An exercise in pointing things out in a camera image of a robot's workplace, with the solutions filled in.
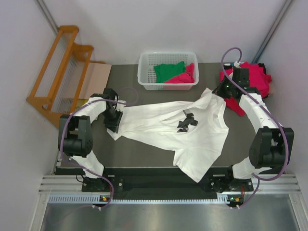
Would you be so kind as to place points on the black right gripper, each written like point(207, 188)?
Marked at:
point(219, 90)

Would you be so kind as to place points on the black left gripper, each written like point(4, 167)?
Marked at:
point(114, 121)

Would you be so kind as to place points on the white t-shirt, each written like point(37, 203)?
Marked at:
point(195, 131)

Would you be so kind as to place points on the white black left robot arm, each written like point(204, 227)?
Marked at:
point(75, 137)

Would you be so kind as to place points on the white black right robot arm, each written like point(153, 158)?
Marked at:
point(272, 144)

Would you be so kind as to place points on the stack of folded pink shirts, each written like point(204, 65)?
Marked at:
point(257, 81)

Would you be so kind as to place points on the black folded shirt under stack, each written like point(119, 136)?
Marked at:
point(262, 68)

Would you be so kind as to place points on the pink t-shirt in basket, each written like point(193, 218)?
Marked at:
point(183, 78)

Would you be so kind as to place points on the brown cardboard sheet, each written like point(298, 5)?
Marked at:
point(95, 79)

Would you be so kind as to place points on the white plastic laundry basket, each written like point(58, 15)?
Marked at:
point(146, 75)

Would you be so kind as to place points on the green t-shirt in basket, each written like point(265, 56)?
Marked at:
point(165, 72)

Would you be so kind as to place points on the orange wooden rack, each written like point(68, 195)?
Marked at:
point(58, 86)

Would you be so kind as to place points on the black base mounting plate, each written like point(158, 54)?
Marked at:
point(166, 183)

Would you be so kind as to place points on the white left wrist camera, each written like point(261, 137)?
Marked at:
point(121, 104)

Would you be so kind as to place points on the aluminium frame rail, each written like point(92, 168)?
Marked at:
point(70, 190)

